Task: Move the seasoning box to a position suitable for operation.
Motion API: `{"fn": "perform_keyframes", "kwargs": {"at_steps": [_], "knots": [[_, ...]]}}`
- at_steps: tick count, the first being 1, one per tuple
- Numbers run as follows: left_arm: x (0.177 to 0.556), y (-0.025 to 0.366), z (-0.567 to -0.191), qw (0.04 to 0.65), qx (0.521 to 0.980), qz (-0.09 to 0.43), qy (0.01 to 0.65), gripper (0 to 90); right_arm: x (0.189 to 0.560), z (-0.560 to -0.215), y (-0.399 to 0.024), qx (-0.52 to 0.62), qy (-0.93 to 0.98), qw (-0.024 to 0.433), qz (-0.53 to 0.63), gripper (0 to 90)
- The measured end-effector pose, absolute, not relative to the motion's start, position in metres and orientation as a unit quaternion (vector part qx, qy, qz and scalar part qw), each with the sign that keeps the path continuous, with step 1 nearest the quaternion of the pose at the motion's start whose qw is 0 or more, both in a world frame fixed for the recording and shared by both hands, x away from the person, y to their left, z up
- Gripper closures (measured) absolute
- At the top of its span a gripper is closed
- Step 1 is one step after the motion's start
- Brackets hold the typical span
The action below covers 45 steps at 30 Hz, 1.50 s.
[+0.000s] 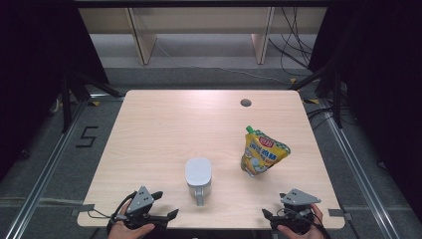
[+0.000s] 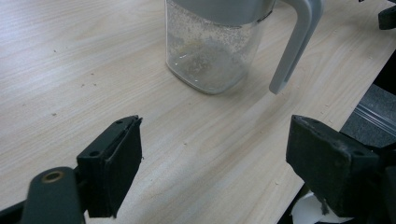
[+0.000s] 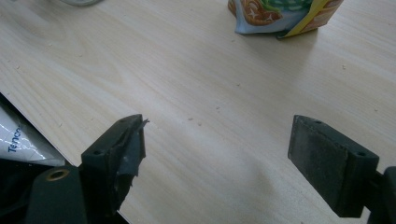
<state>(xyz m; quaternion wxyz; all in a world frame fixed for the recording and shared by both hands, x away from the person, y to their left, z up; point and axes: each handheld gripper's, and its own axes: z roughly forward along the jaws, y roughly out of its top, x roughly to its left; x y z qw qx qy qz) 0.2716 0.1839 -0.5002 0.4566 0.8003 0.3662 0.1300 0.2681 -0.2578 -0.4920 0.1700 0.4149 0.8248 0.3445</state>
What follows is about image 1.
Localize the person's left hand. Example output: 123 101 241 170
107 202 156 239

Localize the dark curtain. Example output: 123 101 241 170
0 0 111 182
308 0 422 220

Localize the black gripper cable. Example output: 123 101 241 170
87 191 137 234
310 210 333 239

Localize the aluminium floor rail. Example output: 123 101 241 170
318 99 400 239
3 99 90 239

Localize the beige wooden shelf unit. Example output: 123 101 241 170
78 7 328 66

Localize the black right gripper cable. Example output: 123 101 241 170
310 210 333 239

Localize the grey table bracket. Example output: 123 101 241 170
327 208 353 222
71 203 96 217

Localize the black metal stand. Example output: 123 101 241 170
288 62 348 129
60 70 124 134

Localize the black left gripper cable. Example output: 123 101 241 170
87 191 137 234

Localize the person's right hand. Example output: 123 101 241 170
276 203 328 239

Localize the bundle of black cables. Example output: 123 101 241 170
268 7 316 78

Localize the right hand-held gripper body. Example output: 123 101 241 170
270 187 322 235

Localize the grey flip-lid jar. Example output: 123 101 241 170
184 156 213 207

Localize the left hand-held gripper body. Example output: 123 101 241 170
111 185 167 231

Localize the yellow spouted food pouch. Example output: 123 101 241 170
240 124 292 178

